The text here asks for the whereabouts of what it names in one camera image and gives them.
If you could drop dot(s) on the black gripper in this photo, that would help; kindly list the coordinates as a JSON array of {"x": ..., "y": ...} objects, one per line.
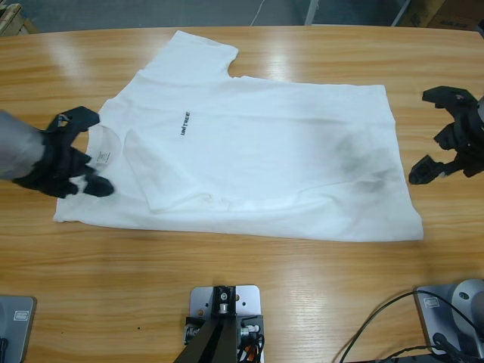
[
  {"x": 56, "y": 162},
  {"x": 469, "y": 143}
]

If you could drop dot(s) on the white t-shirt with black logo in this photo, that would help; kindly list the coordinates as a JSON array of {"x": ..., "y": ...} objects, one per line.
[{"x": 264, "y": 151}]

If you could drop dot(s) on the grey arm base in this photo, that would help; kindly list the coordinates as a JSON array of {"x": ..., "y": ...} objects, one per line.
[
  {"x": 465, "y": 302},
  {"x": 19, "y": 336}
]

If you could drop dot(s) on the tan cardboard box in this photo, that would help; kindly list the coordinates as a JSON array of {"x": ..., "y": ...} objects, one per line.
[{"x": 423, "y": 15}]

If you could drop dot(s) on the wooden pallet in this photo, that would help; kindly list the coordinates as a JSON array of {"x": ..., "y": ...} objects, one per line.
[{"x": 15, "y": 19}]

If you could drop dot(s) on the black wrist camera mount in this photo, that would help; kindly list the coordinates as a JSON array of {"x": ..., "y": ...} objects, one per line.
[
  {"x": 81, "y": 117},
  {"x": 450, "y": 98}
]

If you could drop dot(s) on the white metal frame leg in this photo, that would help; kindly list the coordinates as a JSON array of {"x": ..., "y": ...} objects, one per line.
[
  {"x": 312, "y": 11},
  {"x": 401, "y": 11}
]

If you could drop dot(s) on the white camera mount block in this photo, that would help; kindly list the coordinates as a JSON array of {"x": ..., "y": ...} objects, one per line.
[{"x": 249, "y": 298}]

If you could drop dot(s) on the dark camera post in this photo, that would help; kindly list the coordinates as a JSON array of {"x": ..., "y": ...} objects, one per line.
[{"x": 211, "y": 344}]

